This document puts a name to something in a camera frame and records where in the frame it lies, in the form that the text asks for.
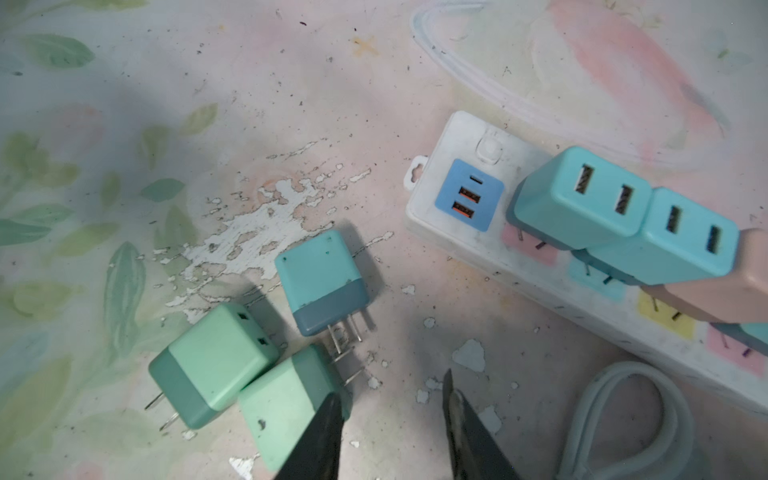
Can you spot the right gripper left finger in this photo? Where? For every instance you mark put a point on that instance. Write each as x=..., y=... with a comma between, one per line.
x=317, y=453

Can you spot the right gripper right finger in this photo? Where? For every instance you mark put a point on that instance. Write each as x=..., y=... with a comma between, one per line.
x=474, y=454

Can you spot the green plug adapter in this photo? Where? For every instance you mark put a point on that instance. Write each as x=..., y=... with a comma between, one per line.
x=202, y=371
x=279, y=406

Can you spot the teal plug adapter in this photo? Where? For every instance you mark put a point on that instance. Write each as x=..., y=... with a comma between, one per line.
x=679, y=240
x=322, y=283
x=578, y=200
x=752, y=335

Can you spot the teal plug adapter top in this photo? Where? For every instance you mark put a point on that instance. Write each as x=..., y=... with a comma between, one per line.
x=578, y=200

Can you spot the pink plug adapter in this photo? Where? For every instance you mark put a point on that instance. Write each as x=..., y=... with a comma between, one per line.
x=739, y=297

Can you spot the white long power strip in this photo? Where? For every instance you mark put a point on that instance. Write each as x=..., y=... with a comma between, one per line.
x=459, y=204

